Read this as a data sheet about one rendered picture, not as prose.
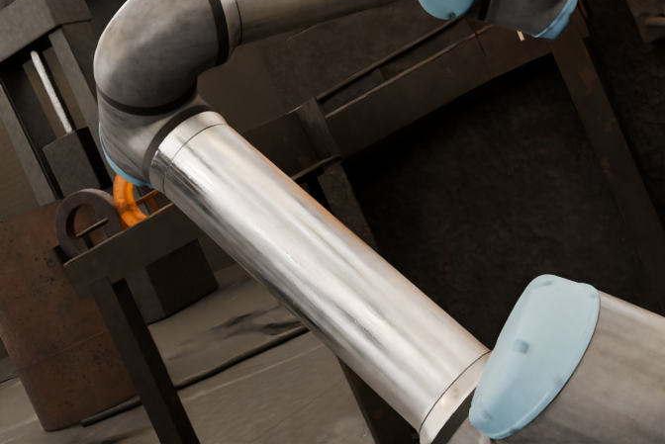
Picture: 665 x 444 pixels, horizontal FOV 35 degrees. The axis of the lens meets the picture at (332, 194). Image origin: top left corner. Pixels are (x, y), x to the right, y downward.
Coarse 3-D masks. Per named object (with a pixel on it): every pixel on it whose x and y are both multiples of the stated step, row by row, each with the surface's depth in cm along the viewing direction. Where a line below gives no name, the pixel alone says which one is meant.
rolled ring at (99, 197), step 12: (84, 192) 237; (96, 192) 237; (60, 204) 240; (72, 204) 239; (84, 204) 238; (96, 204) 236; (108, 204) 235; (60, 216) 241; (72, 216) 242; (108, 216) 236; (120, 216) 235; (60, 228) 242; (72, 228) 243; (120, 228) 235; (60, 240) 242; (72, 240) 242; (72, 252) 242
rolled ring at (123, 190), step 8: (120, 176) 233; (120, 184) 233; (128, 184) 233; (120, 192) 234; (128, 192) 234; (120, 200) 234; (128, 200) 234; (120, 208) 235; (128, 208) 234; (136, 208) 236; (128, 216) 234; (136, 216) 234; (144, 216) 236; (128, 224) 235
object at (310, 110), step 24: (288, 120) 203; (312, 120) 193; (264, 144) 202; (288, 144) 203; (312, 144) 203; (336, 144) 184; (288, 168) 203; (312, 168) 186; (360, 384) 191; (360, 408) 195; (384, 408) 191; (384, 432) 191; (408, 432) 192
